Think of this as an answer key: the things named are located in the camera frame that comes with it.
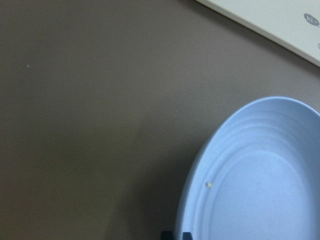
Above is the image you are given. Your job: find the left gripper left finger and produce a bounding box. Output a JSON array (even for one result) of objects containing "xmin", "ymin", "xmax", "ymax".
[{"xmin": 161, "ymin": 230, "xmax": 173, "ymax": 240}]

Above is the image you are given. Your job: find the blue round plate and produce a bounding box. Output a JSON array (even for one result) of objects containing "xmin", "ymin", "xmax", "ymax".
[{"xmin": 173, "ymin": 96, "xmax": 320, "ymax": 240}]

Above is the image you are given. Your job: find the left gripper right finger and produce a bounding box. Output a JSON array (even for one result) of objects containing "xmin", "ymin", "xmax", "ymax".
[{"xmin": 182, "ymin": 232, "xmax": 193, "ymax": 240}]

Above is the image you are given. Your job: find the cream rabbit tray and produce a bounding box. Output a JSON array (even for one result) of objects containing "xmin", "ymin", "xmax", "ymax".
[{"xmin": 200, "ymin": 0, "xmax": 320, "ymax": 66}]

